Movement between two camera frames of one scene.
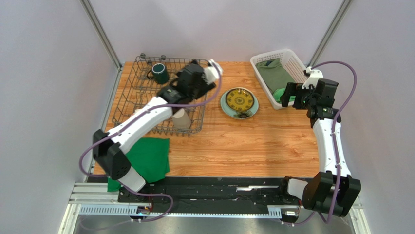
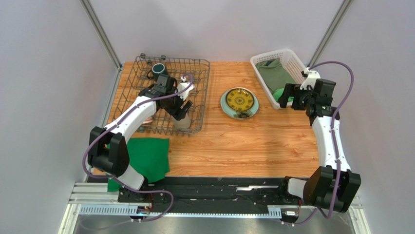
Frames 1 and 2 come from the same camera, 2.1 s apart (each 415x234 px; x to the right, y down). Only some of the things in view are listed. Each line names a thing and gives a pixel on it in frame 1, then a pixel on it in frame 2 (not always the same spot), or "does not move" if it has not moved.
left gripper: x=205 y=88 -> x=178 y=113
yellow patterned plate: x=239 y=100 does not move
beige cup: x=181 y=119 does not move
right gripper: x=294 y=95 does not move
